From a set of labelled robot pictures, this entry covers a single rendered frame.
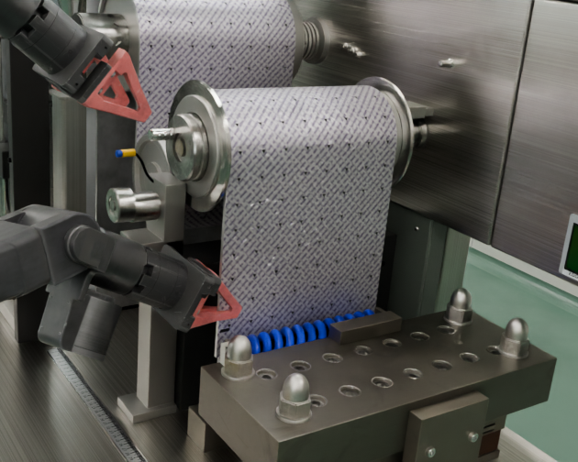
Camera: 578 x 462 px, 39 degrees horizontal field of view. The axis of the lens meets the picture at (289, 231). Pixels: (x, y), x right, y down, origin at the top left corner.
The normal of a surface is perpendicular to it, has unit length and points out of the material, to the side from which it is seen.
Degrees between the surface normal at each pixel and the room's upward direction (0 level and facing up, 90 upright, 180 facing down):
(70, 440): 0
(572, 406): 0
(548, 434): 0
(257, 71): 92
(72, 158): 90
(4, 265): 81
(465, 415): 90
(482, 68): 90
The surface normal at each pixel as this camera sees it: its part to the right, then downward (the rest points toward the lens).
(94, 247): 0.80, 0.14
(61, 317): -0.54, -0.25
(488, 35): -0.83, 0.12
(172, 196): 0.55, 0.33
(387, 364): 0.08, -0.94
